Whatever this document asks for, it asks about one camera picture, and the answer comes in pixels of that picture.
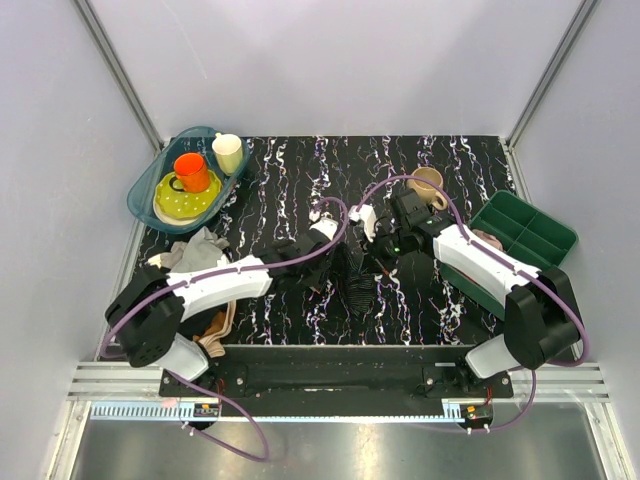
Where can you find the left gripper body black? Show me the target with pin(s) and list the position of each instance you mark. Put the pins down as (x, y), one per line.
(313, 275)

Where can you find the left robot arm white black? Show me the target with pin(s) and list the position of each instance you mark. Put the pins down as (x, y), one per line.
(145, 318)

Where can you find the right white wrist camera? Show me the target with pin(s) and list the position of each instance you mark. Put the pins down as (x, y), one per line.
(365, 217)

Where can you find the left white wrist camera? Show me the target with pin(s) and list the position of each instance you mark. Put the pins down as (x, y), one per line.
(324, 225)

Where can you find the cream cup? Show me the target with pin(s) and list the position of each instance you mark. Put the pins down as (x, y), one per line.
(228, 150)

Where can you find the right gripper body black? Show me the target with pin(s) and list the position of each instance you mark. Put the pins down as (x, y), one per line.
(387, 247)

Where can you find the right aluminium corner post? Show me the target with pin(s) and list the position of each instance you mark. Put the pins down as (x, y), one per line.
(579, 21)

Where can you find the green compartment organizer box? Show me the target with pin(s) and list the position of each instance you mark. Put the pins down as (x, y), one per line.
(526, 233)

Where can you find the aluminium frame rail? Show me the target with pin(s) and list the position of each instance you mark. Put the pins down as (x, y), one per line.
(116, 381)

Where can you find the beige ceramic mug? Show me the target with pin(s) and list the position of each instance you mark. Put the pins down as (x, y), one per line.
(425, 183)

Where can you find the left aluminium corner post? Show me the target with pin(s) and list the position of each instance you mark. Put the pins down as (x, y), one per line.
(107, 51)

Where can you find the tan beige underwear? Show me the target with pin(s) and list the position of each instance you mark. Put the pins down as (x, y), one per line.
(220, 327)

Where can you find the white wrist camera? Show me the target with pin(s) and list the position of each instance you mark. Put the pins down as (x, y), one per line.
(324, 225)
(365, 217)

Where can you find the yellow-green dotted plate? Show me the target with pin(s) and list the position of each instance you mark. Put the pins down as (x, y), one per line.
(171, 202)

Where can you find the orange mug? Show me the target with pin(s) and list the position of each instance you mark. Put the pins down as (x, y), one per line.
(191, 174)

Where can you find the aluminium corner post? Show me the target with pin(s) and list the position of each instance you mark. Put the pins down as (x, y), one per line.
(579, 21)
(107, 51)

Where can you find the black underwear in pile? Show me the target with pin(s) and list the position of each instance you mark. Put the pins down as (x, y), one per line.
(196, 325)

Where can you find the rolled pink-beige underwear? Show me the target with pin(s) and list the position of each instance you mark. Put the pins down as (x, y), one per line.
(490, 239)

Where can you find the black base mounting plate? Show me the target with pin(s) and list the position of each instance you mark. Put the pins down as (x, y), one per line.
(340, 381)

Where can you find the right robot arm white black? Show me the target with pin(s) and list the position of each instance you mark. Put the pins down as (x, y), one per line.
(541, 319)

